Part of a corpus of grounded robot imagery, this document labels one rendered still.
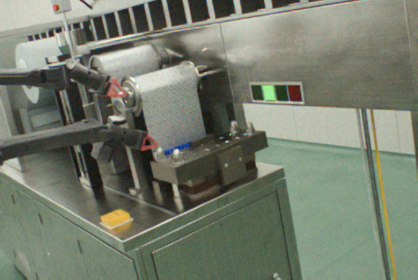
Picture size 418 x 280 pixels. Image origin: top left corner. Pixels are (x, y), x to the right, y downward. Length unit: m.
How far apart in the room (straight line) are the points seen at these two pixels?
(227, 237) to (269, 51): 0.63
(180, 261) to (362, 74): 0.79
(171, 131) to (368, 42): 0.79
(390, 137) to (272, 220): 2.71
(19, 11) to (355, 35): 6.35
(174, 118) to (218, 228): 0.43
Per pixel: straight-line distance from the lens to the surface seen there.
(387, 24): 1.35
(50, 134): 1.56
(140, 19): 2.38
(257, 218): 1.78
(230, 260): 1.74
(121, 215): 1.62
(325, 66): 1.50
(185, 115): 1.84
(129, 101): 1.77
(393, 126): 4.37
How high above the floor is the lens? 1.48
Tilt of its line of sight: 12 degrees down
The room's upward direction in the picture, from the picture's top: 11 degrees counter-clockwise
